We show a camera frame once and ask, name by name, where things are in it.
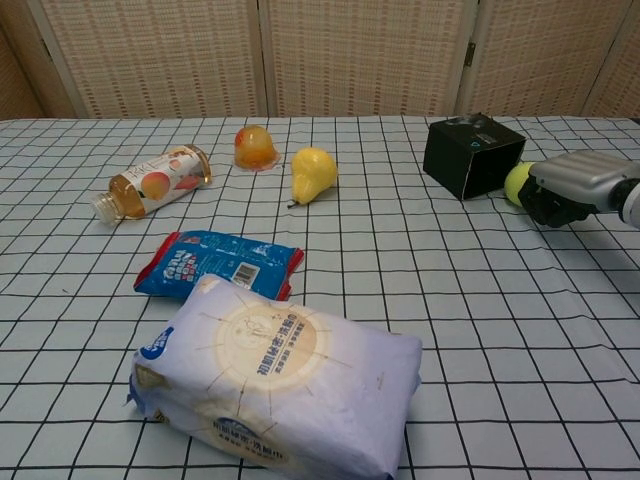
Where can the yellow pear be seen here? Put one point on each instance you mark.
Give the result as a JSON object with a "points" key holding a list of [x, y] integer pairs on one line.
{"points": [[311, 175]]}

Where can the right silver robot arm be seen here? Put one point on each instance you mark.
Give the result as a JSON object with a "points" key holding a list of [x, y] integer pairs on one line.
{"points": [[631, 202]]}

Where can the white tissue pack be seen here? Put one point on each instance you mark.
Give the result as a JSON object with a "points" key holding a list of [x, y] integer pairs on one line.
{"points": [[275, 380]]}

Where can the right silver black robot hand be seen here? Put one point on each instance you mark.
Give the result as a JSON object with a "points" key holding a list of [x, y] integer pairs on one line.
{"points": [[570, 185]]}

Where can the peach drink plastic bottle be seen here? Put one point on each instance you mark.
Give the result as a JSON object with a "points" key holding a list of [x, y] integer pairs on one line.
{"points": [[152, 182]]}

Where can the yellow tennis ball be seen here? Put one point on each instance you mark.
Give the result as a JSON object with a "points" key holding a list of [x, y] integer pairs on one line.
{"points": [[517, 184]]}

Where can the woven folding screen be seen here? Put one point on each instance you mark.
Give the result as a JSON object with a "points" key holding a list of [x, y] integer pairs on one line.
{"points": [[320, 57]]}

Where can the black cardboard box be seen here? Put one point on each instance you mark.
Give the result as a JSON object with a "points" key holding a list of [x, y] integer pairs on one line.
{"points": [[472, 155]]}

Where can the peach fruit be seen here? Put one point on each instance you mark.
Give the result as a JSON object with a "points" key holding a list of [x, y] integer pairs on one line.
{"points": [[255, 149]]}

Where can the blue checked tablecloth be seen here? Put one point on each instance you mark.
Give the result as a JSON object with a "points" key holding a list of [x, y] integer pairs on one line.
{"points": [[320, 300]]}

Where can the blue red snack packet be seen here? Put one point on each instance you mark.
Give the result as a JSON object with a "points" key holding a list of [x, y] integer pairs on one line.
{"points": [[220, 265]]}

